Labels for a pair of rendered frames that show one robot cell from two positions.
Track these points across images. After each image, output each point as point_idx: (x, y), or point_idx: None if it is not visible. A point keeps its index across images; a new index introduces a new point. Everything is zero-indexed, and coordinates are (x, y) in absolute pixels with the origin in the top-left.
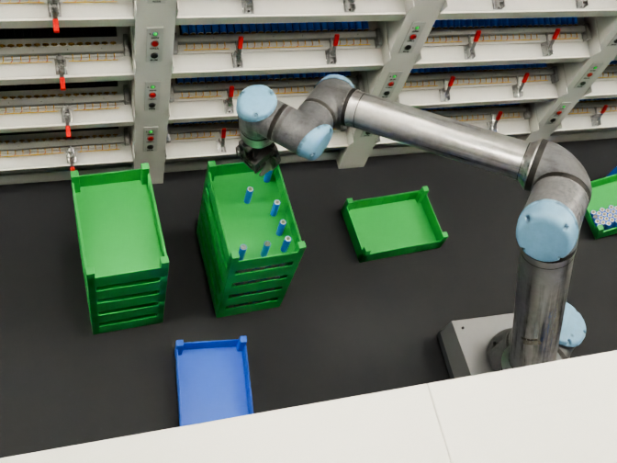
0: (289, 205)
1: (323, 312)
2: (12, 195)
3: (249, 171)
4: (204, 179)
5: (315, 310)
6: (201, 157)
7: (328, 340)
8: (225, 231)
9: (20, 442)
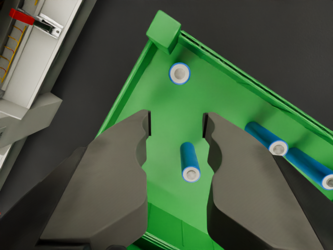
0: (304, 118)
1: (306, 79)
2: (4, 210)
3: (133, 90)
4: (84, 58)
5: (296, 85)
6: (52, 62)
7: (328, 100)
8: (206, 224)
9: None
